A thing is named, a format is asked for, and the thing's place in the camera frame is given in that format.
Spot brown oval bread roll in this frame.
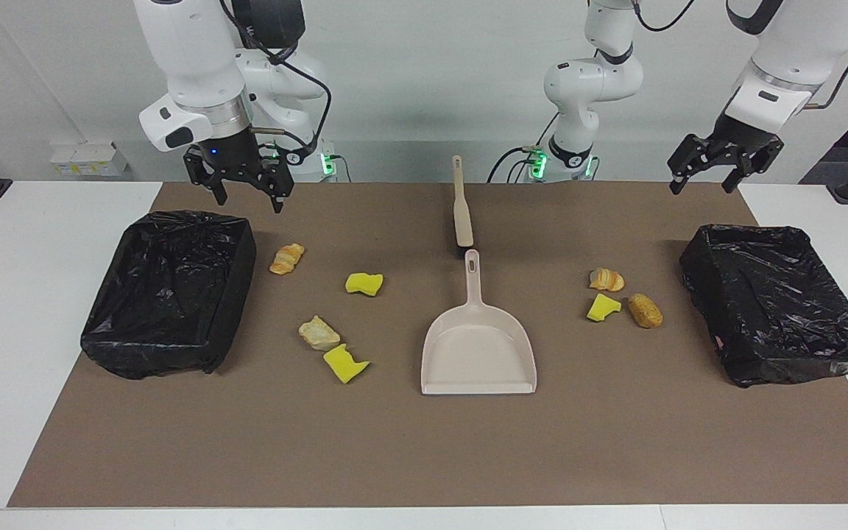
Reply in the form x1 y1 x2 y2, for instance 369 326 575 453
628 294 664 329

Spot beige plastic dustpan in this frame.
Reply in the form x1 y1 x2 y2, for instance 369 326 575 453
421 250 537 396

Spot white box on table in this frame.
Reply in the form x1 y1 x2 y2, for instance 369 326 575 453
50 142 130 177

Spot brown table mat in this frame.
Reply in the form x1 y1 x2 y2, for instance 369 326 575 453
8 182 848 509

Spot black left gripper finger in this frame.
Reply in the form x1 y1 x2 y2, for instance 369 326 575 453
723 158 752 194
669 158 697 195

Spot beige brush black bristles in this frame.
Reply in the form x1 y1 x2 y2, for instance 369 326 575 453
452 155 476 257

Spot bin with black bag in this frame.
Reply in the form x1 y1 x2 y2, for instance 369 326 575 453
80 211 258 381
679 225 848 389

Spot spiral orange pastry horn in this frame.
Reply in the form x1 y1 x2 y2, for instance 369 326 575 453
269 243 305 276

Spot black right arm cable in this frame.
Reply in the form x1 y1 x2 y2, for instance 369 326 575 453
218 0 333 159

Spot pale flat bread piece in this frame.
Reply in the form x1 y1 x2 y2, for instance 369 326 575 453
299 316 342 351

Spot black left base cable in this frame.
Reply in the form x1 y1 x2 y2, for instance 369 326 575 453
487 110 565 183

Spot yellow green sponge piece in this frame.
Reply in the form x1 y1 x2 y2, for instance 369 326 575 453
587 293 623 323

